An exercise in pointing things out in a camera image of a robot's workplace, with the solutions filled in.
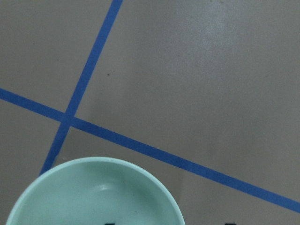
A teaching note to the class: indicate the green bowl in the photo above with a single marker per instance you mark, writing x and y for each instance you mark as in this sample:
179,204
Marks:
96,191

